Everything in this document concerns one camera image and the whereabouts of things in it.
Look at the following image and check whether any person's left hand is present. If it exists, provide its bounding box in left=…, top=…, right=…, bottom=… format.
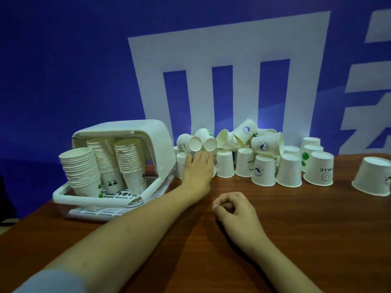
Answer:
left=180, top=151, right=216, bottom=199

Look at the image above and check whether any person's right hand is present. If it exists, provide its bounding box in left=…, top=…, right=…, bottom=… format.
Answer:
left=212, top=192, right=270, bottom=251

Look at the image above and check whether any white plastic storage box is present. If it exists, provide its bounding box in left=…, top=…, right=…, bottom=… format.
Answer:
left=52, top=119, right=177, bottom=223

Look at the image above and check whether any blue print white paper cup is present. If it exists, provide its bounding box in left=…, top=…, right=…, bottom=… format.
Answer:
left=176, top=151, right=191, bottom=180

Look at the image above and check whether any brown wooden table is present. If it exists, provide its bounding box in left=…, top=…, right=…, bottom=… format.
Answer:
left=0, top=154, right=391, bottom=293

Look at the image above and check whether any blue white backdrop banner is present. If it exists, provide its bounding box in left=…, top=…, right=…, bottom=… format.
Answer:
left=0, top=0, right=391, bottom=219

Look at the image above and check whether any green leaf print paper cup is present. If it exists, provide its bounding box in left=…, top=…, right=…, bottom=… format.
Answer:
left=73, top=179, right=105, bottom=211

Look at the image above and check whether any person's left forearm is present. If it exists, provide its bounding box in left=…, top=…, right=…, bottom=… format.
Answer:
left=40, top=179, right=211, bottom=293

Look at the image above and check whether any nested stack of paper cups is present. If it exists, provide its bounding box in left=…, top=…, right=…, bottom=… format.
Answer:
left=86, top=138, right=123, bottom=175
left=59, top=147, right=102, bottom=190
left=114, top=138, right=145, bottom=175

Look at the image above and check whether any white slotted drain tray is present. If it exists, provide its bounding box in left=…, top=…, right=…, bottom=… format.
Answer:
left=67, top=176, right=175, bottom=222

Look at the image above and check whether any percent print white paper cup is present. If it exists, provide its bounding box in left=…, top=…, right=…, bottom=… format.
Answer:
left=122, top=169, right=147, bottom=195

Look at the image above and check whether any panda print white paper cup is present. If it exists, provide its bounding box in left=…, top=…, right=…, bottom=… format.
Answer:
left=101, top=171, right=124, bottom=195

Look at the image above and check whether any person's grey shirt sleeve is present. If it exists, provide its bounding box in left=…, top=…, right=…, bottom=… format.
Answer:
left=12, top=268, right=88, bottom=293

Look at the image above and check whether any person's right forearm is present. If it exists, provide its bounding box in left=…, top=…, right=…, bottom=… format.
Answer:
left=244, top=238, right=324, bottom=293

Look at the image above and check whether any pile of paper cups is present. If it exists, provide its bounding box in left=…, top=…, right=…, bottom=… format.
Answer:
left=174, top=118, right=391, bottom=197

